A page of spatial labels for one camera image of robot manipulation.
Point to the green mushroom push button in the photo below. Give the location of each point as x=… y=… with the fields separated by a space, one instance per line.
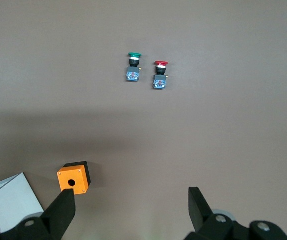
x=134 y=70

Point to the orange button enclosure box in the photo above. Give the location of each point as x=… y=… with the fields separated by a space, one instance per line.
x=71 y=178

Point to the red mushroom push button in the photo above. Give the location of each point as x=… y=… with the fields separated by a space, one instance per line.
x=160 y=77

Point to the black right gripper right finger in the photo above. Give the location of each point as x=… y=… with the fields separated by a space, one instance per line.
x=199 y=210

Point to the white drawer cabinet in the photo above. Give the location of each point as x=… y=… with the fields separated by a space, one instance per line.
x=11 y=197

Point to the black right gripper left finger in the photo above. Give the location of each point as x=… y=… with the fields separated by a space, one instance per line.
x=62 y=210

